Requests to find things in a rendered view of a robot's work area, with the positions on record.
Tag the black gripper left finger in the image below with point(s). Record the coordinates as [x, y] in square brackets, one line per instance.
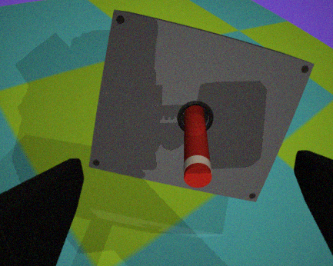
[36, 215]

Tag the dark red peg with white band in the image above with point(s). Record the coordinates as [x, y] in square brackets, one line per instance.
[197, 164]

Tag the grey square panel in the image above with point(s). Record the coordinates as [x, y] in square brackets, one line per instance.
[155, 69]

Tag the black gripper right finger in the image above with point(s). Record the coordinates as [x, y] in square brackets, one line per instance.
[314, 173]

